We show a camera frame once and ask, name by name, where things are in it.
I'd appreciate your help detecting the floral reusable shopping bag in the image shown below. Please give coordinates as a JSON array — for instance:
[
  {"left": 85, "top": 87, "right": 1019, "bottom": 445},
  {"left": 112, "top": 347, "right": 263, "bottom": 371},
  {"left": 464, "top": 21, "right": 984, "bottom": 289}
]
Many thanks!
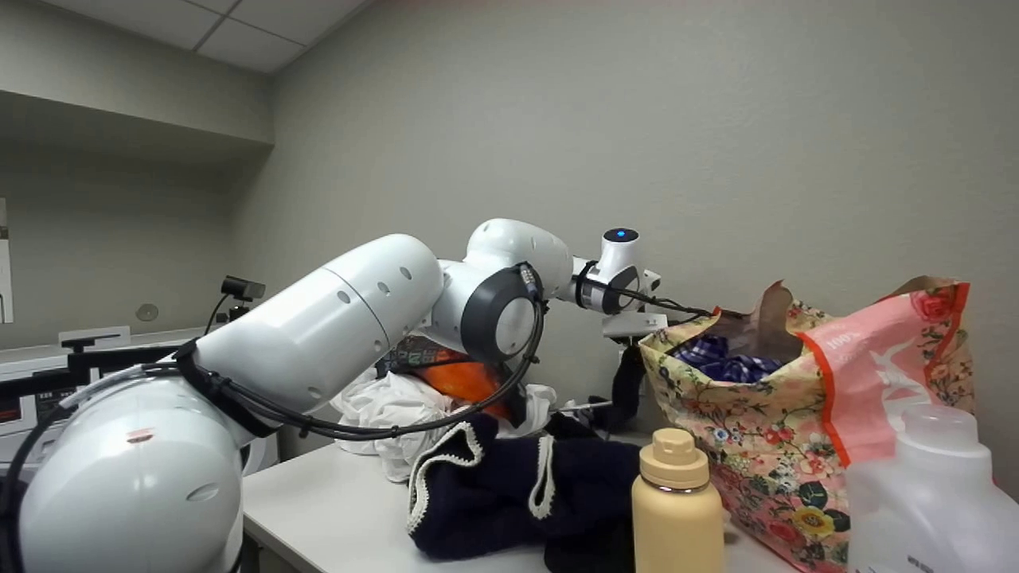
[{"left": 640, "top": 278, "right": 974, "bottom": 573}]

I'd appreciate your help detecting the navy knit garment white trim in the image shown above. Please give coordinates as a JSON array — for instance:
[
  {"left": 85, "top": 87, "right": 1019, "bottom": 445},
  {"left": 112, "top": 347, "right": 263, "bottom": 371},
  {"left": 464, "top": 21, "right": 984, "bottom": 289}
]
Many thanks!
[{"left": 406, "top": 417, "right": 640, "bottom": 573}]

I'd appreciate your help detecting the beige insulated water bottle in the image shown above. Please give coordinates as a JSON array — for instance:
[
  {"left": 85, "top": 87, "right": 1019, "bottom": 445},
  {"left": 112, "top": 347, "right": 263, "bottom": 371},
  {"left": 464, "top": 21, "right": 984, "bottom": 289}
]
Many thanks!
[{"left": 629, "top": 427, "right": 726, "bottom": 573}]

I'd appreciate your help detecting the blue purple fabric in bag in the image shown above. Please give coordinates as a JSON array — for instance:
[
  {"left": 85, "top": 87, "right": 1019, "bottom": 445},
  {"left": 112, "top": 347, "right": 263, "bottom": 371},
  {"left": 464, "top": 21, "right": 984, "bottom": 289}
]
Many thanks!
[{"left": 672, "top": 333, "right": 780, "bottom": 382}]

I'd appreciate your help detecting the white crumpled cloth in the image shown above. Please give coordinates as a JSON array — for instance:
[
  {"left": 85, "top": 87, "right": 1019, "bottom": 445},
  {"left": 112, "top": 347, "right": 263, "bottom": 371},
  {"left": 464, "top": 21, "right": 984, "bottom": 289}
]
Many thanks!
[{"left": 327, "top": 368, "right": 556, "bottom": 484}]

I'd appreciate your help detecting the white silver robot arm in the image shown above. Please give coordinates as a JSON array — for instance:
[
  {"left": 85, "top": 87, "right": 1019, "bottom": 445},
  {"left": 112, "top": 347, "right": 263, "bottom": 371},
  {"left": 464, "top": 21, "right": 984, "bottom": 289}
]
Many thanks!
[{"left": 2, "top": 215, "right": 660, "bottom": 573}]

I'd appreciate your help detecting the translucent plastic detergent jug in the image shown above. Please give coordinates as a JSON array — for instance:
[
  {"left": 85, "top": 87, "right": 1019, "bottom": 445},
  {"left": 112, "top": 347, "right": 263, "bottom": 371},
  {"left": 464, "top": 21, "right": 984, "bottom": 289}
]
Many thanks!
[{"left": 840, "top": 397, "right": 1019, "bottom": 573}]

